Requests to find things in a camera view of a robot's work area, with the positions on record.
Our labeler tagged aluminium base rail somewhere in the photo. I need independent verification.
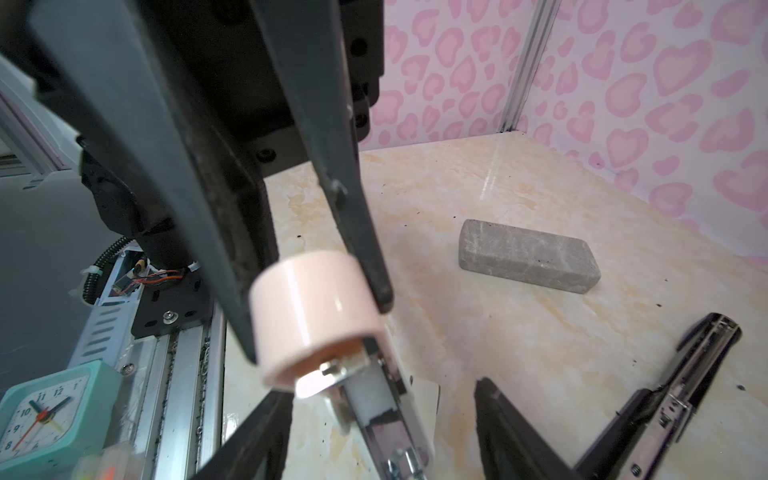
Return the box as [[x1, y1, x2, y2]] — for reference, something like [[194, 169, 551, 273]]
[[69, 243, 226, 479]]

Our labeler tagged black long stapler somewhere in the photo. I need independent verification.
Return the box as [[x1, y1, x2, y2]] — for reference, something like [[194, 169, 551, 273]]
[[575, 312, 742, 479]]

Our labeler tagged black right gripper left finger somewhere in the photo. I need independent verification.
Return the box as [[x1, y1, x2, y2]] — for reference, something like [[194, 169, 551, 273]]
[[192, 390, 294, 480]]

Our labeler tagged grey stone block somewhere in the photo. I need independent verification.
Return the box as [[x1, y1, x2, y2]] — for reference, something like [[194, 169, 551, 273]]
[[458, 219, 601, 294]]

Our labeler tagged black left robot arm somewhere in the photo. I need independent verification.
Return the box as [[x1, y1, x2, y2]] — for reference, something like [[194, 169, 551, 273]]
[[1, 1, 394, 360]]

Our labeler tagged pink mini stapler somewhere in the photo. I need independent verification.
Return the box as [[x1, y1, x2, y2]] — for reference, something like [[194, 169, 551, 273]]
[[249, 251, 440, 479]]

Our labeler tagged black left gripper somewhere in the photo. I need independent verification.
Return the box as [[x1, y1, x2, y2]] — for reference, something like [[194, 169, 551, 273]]
[[27, 1, 394, 360]]

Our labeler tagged teal alarm clock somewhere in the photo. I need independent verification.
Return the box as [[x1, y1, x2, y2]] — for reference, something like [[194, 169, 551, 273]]
[[1, 360, 123, 479]]

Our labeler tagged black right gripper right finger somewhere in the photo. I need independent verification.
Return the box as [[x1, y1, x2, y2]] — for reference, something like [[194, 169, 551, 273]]
[[474, 378, 579, 480]]

